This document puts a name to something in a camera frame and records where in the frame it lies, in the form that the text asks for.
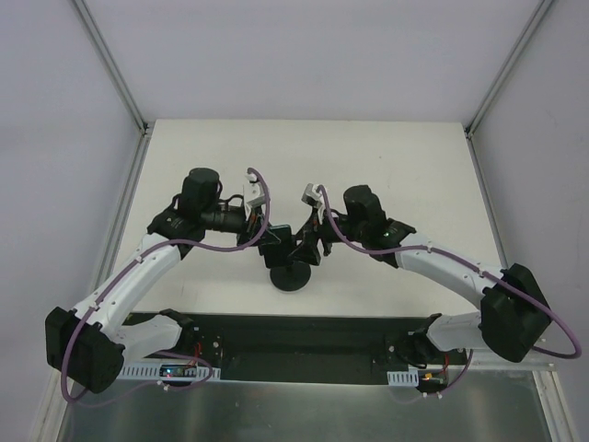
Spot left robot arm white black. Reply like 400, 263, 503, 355
45, 168, 271, 404

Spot right white cable duct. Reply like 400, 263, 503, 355
387, 369, 420, 388

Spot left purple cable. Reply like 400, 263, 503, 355
61, 166, 272, 408

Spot black smartphone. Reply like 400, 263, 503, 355
258, 225, 293, 269

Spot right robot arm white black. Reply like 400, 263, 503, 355
294, 183, 551, 365

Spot left aluminium corner post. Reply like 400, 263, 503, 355
71, 0, 156, 134

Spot left white cable duct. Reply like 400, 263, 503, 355
117, 362, 221, 382

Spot white cable duct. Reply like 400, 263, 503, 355
387, 369, 420, 388
117, 362, 221, 382

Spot black phone stand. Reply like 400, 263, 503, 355
270, 262, 312, 292

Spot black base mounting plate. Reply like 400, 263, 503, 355
123, 310, 479, 384

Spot aluminium corner post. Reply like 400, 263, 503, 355
71, 0, 156, 134
463, 0, 558, 137

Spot right aluminium corner post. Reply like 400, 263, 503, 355
463, 0, 558, 137

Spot aluminium frame rail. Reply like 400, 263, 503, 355
468, 344, 560, 372

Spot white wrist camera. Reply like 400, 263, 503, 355
242, 172, 271, 217
301, 183, 326, 224

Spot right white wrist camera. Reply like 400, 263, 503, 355
301, 183, 326, 224

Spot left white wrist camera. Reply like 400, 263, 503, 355
242, 172, 271, 217

